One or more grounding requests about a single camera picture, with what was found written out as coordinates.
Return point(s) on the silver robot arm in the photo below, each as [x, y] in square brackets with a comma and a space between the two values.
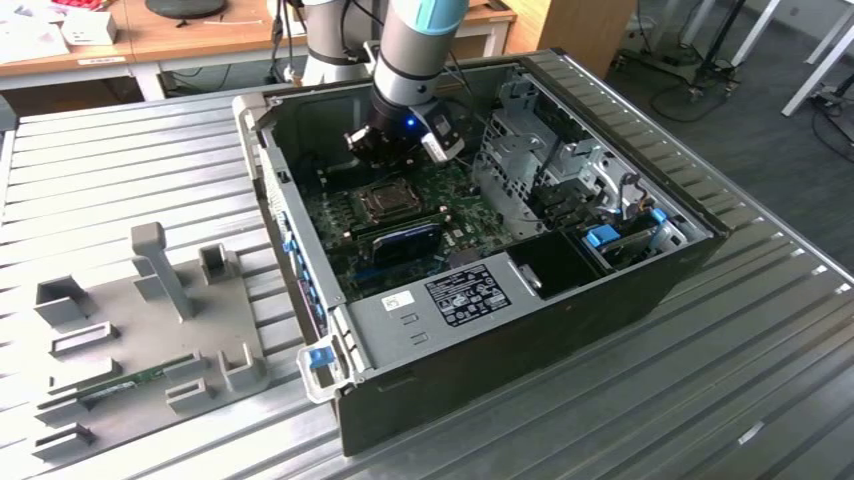
[414, 45]

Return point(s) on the grey power supply unit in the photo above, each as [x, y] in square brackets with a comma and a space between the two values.
[394, 332]

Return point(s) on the blue expansion slot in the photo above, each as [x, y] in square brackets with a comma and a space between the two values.
[365, 276]

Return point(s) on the black open PC case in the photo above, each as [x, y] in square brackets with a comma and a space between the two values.
[507, 380]

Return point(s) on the white paper stack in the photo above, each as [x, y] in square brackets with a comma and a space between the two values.
[27, 35]

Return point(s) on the green motherboard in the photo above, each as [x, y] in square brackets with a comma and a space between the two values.
[474, 220]

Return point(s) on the hard disk in blue carrier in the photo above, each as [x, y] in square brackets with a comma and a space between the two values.
[601, 235]

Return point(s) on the black graphics card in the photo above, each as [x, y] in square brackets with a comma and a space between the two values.
[407, 247]

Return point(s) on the wooden cabinet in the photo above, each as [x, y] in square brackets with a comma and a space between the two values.
[581, 30]

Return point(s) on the CPU socket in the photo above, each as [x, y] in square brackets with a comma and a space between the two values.
[367, 212]

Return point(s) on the green RAM stick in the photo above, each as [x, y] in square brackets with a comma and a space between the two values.
[401, 224]
[120, 387]

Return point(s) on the grey parts rack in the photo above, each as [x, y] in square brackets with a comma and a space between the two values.
[167, 340]

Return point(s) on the white cardboard box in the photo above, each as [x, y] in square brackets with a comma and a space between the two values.
[90, 27]

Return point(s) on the dark round object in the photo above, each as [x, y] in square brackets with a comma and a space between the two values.
[187, 7]

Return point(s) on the blue carrier tab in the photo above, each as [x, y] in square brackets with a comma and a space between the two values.
[657, 217]

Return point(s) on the silver CPU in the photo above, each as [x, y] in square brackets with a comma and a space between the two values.
[390, 199]

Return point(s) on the metal drive cage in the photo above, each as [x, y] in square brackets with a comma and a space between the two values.
[514, 150]

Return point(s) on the wooden desk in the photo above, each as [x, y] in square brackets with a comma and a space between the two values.
[221, 35]

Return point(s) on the blue case latch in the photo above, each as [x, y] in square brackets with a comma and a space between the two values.
[319, 355]

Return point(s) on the black wheeled stand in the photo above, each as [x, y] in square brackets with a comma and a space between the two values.
[716, 45]

